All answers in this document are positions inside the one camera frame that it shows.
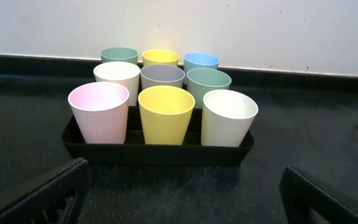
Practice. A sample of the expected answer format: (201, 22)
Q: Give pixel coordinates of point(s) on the yellow cup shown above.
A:
(165, 121)
(159, 58)

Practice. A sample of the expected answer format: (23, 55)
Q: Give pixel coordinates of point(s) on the pink cup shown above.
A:
(101, 118)

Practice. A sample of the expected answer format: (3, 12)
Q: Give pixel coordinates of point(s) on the green cup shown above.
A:
(207, 82)
(118, 56)

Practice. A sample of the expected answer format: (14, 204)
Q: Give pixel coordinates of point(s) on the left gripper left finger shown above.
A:
(42, 196)

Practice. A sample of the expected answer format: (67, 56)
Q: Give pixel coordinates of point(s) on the blue cup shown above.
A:
(200, 61)

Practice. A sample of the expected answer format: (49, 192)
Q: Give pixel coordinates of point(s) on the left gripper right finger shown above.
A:
(319, 202)

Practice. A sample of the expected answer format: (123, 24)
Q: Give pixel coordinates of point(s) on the grey cup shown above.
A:
(162, 76)

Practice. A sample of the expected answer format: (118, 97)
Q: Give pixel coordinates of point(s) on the white cup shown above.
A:
(225, 124)
(118, 74)

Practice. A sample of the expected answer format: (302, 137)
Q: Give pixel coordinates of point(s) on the black tray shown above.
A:
(154, 154)

